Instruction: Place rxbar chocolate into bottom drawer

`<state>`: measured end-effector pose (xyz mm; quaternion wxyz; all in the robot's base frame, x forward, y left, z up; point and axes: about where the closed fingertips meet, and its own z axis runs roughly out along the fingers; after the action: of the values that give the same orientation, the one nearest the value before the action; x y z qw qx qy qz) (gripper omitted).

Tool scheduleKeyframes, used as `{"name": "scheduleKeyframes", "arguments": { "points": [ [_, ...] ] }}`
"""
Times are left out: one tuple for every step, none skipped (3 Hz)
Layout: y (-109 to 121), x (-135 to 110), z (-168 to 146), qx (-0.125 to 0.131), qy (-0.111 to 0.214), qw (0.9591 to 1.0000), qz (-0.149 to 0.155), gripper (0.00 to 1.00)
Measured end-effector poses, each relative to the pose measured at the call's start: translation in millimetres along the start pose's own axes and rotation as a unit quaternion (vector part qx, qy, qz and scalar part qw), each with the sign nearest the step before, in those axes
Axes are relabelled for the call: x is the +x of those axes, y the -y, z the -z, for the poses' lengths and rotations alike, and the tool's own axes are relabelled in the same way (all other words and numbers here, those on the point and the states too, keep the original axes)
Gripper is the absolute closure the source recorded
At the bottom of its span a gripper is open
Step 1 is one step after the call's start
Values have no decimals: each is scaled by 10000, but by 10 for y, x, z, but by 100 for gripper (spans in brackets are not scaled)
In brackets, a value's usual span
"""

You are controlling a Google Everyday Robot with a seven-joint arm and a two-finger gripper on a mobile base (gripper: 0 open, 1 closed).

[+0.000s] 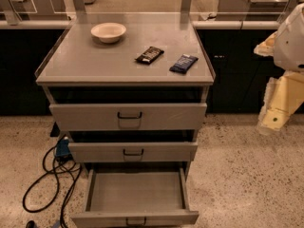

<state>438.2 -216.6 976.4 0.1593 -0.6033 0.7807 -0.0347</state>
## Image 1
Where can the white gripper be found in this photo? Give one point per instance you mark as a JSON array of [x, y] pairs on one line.
[[291, 45]]

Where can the black chocolate rxbar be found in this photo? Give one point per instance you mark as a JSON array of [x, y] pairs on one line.
[[149, 56]]

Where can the blue rxbar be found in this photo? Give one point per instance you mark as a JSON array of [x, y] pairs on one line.
[[183, 64]]

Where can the grey drawer cabinet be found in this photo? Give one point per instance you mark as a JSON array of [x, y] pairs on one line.
[[83, 70]]

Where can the grey top drawer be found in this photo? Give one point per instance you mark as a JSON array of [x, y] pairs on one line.
[[98, 117]]

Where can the grey drawer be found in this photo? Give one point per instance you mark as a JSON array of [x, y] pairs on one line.
[[98, 117], [136, 200], [133, 151]]

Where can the grey bottom drawer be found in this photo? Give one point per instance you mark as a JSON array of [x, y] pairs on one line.
[[136, 200]]

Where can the grey middle drawer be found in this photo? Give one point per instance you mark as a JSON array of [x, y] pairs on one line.
[[133, 151]]

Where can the grey background table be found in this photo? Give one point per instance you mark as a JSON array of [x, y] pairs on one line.
[[250, 10]]

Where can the white ceramic bowl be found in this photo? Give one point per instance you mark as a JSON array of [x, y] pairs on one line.
[[109, 32]]

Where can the blue power box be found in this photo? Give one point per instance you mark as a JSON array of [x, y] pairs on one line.
[[61, 148]]

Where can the white horizontal rail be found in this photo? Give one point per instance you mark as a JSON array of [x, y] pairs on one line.
[[196, 24]]

